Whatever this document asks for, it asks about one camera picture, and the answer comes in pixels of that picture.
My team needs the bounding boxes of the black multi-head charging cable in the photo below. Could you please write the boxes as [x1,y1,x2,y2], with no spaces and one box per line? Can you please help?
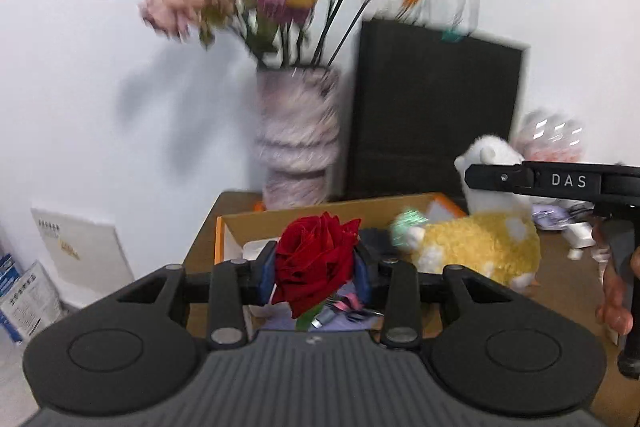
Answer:
[310,307,386,331]

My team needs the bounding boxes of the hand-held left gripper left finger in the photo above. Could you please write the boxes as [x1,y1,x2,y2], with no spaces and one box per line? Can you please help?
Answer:
[117,241,278,349]

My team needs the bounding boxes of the blue and white box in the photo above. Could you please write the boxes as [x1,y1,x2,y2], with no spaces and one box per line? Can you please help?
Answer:
[0,252,64,346]

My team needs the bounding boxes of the person's right hand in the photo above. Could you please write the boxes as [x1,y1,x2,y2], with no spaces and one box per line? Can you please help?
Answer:
[591,217,633,335]

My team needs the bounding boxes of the orange cardboard box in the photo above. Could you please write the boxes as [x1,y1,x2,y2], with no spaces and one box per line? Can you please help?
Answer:
[215,192,471,343]

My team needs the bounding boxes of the black paper bag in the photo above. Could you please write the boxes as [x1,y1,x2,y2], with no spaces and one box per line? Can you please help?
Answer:
[347,0,531,200]

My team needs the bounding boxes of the purple woven pouch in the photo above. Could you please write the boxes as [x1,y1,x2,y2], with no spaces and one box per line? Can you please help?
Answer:
[255,279,386,333]

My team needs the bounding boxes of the clear iridescent plastic bag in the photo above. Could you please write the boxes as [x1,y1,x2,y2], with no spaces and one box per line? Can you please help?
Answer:
[515,109,586,166]

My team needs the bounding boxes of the white printed board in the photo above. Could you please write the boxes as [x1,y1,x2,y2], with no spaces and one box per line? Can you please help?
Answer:
[30,207,136,311]

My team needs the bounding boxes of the purple textured vase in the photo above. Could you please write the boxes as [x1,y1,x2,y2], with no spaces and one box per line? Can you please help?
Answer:
[255,66,342,210]

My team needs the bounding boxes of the white charger adapter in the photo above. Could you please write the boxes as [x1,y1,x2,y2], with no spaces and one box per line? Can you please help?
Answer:
[565,221,597,261]

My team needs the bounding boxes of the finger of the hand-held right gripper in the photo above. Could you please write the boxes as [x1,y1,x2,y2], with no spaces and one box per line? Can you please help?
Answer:
[464,160,602,200]

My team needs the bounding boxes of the wooden desk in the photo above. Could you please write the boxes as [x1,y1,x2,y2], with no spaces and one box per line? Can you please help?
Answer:
[182,190,640,427]

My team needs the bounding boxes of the yellow and white plush toy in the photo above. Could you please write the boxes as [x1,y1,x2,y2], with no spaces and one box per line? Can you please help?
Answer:
[400,134,544,293]

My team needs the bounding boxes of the red rose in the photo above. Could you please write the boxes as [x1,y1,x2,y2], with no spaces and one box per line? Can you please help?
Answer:
[272,212,362,333]

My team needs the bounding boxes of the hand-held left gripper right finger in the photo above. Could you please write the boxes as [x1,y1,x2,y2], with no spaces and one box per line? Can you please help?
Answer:
[352,244,517,349]

